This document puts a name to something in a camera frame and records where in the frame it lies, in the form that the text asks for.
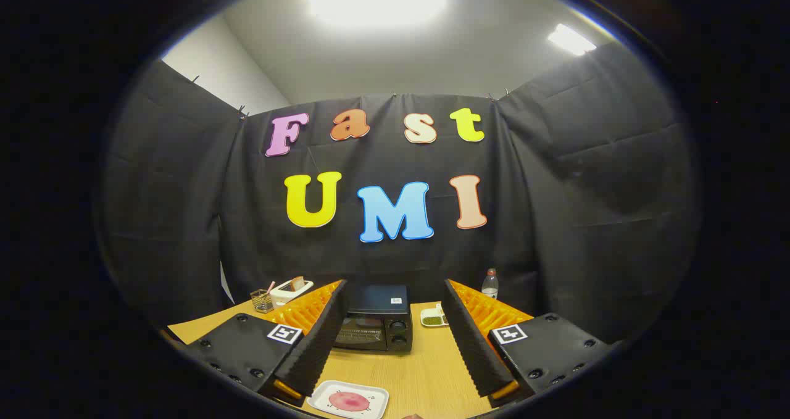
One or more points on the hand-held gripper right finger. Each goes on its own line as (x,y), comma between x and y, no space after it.
(469,339)

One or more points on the white rectangular food tray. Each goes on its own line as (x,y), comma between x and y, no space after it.
(321,400)

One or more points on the clear bottle with red label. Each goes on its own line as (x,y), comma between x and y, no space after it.
(490,286)

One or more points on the toasted bread slice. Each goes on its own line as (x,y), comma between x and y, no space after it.
(297,283)

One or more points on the white divided dish with beans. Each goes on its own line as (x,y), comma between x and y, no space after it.
(433,319)

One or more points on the black toaster oven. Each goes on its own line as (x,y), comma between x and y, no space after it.
(376,298)

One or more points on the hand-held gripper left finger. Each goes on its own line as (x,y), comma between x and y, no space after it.
(321,339)

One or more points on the white pop-up toaster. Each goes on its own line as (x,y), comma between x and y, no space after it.
(285,294)

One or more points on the small ceiling light panel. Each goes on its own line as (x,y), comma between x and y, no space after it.
(571,39)

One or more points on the pink ham slice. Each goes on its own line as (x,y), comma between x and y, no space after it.
(349,401)

